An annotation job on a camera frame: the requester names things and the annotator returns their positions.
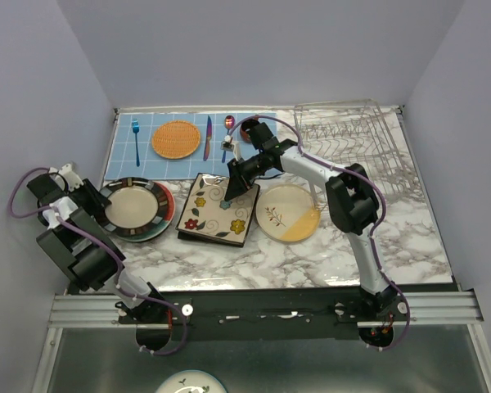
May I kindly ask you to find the orange black mug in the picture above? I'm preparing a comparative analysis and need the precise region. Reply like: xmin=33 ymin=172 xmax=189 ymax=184
xmin=240 ymin=116 xmax=259 ymax=143

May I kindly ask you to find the iridescent knife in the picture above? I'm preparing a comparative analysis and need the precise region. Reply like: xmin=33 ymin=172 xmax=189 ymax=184
xmin=203 ymin=115 xmax=213 ymax=161

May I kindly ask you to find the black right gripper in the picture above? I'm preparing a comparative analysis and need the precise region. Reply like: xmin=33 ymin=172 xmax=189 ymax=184
xmin=223 ymin=152 xmax=266 ymax=203

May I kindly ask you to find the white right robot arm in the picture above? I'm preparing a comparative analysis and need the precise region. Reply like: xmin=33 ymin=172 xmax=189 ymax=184
xmin=222 ymin=115 xmax=410 ymax=321

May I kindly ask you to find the white floral plate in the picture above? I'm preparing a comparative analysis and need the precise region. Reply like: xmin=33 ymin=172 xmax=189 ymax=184
xmin=155 ymin=369 xmax=227 ymax=393

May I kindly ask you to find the blue fork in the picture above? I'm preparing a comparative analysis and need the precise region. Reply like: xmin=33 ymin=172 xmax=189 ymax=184
xmin=131 ymin=120 xmax=140 ymax=167

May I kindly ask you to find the white red rimmed plate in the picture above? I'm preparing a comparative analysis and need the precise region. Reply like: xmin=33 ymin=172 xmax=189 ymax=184
xmin=126 ymin=183 xmax=175 ymax=242

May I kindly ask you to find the aluminium frame rail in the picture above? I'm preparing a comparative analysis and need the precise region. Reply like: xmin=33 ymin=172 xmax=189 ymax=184
xmin=47 ymin=291 xmax=483 ymax=328

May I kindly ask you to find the woven wicker round trivet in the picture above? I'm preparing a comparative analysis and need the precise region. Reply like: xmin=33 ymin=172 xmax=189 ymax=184
xmin=151 ymin=120 xmax=201 ymax=160

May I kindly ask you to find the blue grid placemat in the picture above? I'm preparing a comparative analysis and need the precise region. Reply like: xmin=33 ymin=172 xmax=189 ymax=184
xmin=103 ymin=111 xmax=254 ymax=181

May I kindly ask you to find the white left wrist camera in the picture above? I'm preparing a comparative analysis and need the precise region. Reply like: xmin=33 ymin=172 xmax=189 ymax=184
xmin=48 ymin=162 xmax=83 ymax=192

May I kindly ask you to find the yellow round plate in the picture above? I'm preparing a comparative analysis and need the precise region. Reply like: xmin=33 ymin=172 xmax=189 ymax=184
xmin=255 ymin=183 xmax=321 ymax=243

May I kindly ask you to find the iridescent spoon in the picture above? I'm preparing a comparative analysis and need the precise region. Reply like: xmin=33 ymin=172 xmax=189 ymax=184
xmin=222 ymin=115 xmax=235 ymax=163

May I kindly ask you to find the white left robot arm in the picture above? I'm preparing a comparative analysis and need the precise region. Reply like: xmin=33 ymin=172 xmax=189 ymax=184
xmin=27 ymin=172 xmax=169 ymax=323

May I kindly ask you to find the cream square dark-rimmed plate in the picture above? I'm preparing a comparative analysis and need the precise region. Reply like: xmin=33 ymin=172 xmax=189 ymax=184
xmin=176 ymin=173 xmax=260 ymax=247

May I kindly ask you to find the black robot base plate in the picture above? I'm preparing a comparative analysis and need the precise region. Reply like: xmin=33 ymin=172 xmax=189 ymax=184
xmin=118 ymin=282 xmax=414 ymax=341

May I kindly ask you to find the dark olive round plate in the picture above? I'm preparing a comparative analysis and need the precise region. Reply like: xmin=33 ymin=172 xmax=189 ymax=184
xmin=96 ymin=177 xmax=167 ymax=241

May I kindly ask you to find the wire dish rack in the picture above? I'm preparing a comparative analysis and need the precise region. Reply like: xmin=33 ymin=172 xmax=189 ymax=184
xmin=293 ymin=99 xmax=427 ymax=215

